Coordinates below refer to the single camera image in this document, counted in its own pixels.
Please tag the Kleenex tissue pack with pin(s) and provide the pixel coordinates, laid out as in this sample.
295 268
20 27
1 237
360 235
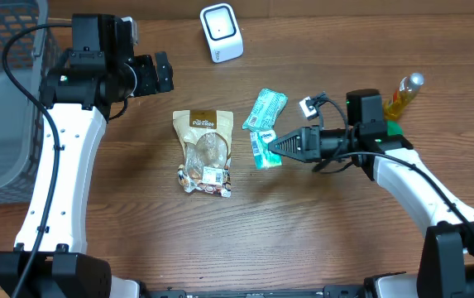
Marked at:
263 157

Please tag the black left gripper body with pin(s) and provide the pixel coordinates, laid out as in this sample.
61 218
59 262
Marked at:
146 78

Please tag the teal snack packet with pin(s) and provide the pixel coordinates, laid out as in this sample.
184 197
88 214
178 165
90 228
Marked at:
267 108

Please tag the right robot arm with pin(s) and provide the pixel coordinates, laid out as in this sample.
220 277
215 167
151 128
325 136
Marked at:
446 267

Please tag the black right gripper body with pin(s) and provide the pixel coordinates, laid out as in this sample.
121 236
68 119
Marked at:
309 143

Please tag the white barcode scanner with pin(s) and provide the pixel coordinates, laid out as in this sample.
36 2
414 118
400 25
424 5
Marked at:
222 32

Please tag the grey plastic mesh basket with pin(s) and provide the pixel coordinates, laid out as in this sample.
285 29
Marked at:
21 125

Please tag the green lid white jar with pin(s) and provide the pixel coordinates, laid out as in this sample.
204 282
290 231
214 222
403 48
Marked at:
393 128

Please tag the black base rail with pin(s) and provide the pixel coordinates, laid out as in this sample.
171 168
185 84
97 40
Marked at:
261 294

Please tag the brown white snack bag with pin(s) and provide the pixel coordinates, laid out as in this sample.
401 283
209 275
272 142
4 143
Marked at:
206 139

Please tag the yellow liquid bottle grey cap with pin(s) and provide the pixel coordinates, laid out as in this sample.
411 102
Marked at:
408 89

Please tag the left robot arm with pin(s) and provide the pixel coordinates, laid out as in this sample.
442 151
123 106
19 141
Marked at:
49 257

